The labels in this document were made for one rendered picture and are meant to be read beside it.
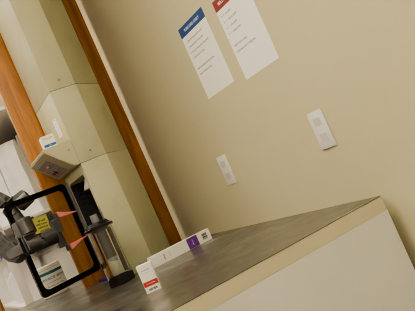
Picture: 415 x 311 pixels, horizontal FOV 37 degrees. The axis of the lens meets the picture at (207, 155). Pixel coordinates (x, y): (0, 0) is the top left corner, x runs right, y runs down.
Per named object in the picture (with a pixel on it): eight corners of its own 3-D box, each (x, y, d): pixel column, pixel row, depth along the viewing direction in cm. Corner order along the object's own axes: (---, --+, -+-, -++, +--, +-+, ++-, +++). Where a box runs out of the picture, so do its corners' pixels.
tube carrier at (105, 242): (132, 272, 235) (109, 220, 235) (137, 273, 225) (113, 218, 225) (105, 285, 232) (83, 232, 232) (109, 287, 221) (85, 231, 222)
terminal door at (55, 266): (101, 268, 266) (63, 182, 267) (43, 299, 243) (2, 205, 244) (100, 269, 267) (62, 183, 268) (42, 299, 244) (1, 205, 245)
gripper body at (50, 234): (56, 218, 220) (36, 226, 217) (68, 244, 220) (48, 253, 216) (53, 220, 226) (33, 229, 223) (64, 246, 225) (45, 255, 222)
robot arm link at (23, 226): (16, 262, 222) (8, 260, 213) (4, 234, 224) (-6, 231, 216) (47, 245, 223) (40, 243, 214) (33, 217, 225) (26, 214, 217)
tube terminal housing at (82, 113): (157, 253, 279) (88, 96, 281) (185, 248, 250) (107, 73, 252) (107, 278, 268) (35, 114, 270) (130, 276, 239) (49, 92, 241)
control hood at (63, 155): (63, 178, 269) (54, 157, 269) (80, 163, 240) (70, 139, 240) (38, 187, 264) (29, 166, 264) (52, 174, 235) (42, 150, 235)
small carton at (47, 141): (56, 149, 250) (50, 135, 250) (58, 147, 246) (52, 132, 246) (44, 153, 248) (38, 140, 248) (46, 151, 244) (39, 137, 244)
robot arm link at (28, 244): (28, 257, 219) (29, 253, 214) (20, 240, 220) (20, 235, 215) (46, 248, 222) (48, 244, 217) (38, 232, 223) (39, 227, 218)
